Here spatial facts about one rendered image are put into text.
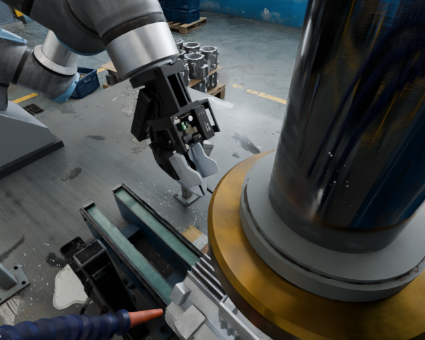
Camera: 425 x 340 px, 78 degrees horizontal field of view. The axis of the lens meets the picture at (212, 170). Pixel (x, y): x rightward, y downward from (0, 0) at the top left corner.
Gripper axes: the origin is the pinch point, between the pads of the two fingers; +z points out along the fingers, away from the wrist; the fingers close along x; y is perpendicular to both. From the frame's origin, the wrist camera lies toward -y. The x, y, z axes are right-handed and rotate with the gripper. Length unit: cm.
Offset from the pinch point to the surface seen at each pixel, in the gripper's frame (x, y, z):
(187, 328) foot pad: -14.6, 6.0, 14.1
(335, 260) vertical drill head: -10.5, 29.7, -4.8
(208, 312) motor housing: -10.9, 6.7, 14.2
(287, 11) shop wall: 518, -288, -61
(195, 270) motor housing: -8.6, 3.7, 9.5
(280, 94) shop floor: 252, -162, 41
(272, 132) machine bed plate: 71, -41, 19
